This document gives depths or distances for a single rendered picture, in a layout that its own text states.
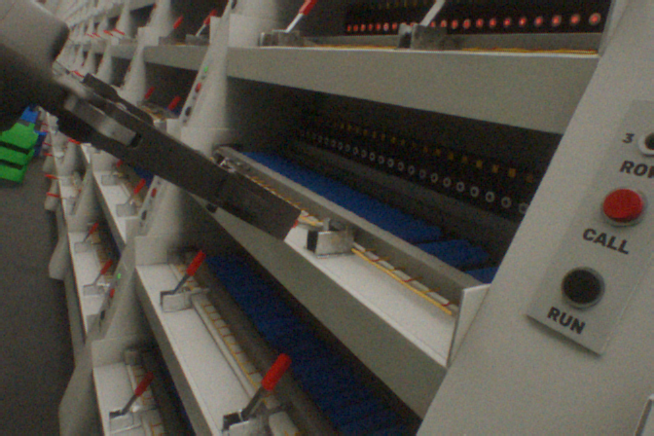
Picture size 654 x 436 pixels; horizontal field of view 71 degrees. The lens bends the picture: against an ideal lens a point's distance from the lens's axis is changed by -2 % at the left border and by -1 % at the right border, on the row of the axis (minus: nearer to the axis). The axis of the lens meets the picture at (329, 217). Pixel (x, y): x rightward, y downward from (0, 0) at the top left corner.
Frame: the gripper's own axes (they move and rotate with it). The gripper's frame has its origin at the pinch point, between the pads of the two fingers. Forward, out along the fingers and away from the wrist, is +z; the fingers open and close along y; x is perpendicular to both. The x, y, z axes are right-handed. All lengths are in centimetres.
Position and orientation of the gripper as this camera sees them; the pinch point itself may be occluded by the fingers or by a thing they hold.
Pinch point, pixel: (253, 202)
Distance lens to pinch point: 37.6
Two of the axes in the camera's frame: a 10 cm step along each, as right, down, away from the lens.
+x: 5.2, -8.5, 0.1
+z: 6.8, 4.2, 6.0
